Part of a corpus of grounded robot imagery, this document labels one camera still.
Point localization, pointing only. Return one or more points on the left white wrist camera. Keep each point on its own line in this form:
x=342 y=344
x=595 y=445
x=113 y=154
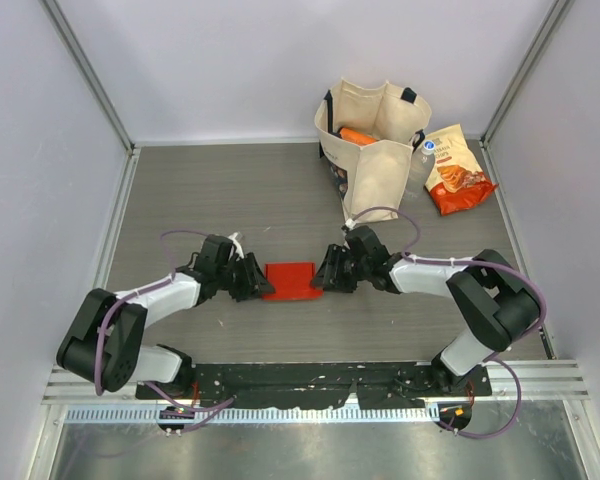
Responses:
x=236 y=239

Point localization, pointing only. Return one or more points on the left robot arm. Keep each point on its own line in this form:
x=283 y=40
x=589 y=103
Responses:
x=104 y=343

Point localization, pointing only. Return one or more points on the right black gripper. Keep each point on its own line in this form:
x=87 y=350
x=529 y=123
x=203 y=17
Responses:
x=333 y=282

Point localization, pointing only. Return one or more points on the clear plastic water bottle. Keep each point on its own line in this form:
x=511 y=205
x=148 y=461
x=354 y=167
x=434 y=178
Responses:
x=422 y=163

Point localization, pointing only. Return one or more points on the orange item in bag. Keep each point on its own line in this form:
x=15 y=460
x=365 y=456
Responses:
x=355 y=137

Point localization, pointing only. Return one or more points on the left aluminium frame post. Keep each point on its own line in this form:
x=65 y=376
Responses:
x=64 y=30

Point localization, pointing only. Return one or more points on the slotted cable duct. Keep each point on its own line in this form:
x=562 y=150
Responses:
x=163 y=414

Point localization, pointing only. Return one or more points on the red cardboard paper box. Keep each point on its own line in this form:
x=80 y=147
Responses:
x=291 y=281

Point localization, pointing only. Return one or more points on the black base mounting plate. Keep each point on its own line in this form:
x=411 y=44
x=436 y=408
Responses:
x=318 y=386

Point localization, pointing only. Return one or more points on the right aluminium frame post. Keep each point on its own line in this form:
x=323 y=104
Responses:
x=550 y=24

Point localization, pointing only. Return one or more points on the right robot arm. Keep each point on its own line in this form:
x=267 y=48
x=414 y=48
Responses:
x=498 y=304

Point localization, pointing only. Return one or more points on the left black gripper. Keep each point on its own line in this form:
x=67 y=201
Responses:
x=254 y=284

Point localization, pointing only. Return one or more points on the orange chips bag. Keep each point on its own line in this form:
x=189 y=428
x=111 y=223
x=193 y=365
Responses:
x=457 y=182

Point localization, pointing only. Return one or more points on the beige canvas tote bag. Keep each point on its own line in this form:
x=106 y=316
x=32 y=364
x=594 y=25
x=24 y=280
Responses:
x=371 y=180

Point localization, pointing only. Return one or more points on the aluminium frame post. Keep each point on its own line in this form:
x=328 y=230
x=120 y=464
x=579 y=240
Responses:
x=550 y=24
x=64 y=30

